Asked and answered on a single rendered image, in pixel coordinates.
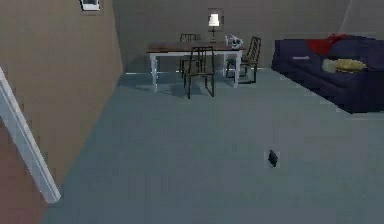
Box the dark wooden dining chair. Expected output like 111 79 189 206
183 46 216 100
178 32 198 78
225 36 262 84

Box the white-legged brown-top dining table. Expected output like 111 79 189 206
145 40 247 93

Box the small black object on floor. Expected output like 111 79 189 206
267 149 279 168

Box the white-shade table lamp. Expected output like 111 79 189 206
208 13 221 44

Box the red cloth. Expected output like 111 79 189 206
304 33 351 56

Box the yellow cushion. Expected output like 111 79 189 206
321 58 368 74

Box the dark blue sofa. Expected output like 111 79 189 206
270 34 384 114

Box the white-framed wall picture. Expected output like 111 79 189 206
79 0 101 12

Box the white door frame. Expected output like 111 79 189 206
0 67 62 204

